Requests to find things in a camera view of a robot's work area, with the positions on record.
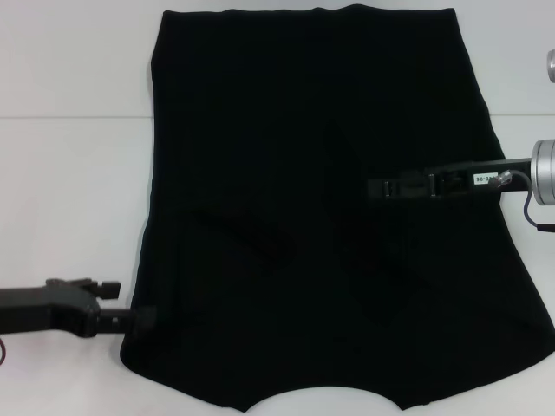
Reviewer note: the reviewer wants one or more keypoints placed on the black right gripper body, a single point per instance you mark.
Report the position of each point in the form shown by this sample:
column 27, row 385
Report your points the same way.
column 481, row 177

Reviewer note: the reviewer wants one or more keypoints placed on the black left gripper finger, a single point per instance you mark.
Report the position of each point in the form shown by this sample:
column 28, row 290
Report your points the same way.
column 102, row 289
column 130, row 318

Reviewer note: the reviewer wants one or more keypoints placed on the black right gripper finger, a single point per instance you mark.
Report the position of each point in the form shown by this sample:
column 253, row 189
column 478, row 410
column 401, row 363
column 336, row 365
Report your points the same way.
column 399, row 185

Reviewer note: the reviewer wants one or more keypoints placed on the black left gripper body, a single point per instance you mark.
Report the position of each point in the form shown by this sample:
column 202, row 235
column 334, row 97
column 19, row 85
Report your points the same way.
column 47, row 310

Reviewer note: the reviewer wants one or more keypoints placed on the black shirt with FREE print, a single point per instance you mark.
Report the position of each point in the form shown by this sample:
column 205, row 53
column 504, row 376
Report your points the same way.
column 321, row 216

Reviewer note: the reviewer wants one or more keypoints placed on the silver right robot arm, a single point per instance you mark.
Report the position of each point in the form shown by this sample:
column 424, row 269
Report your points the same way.
column 545, row 173

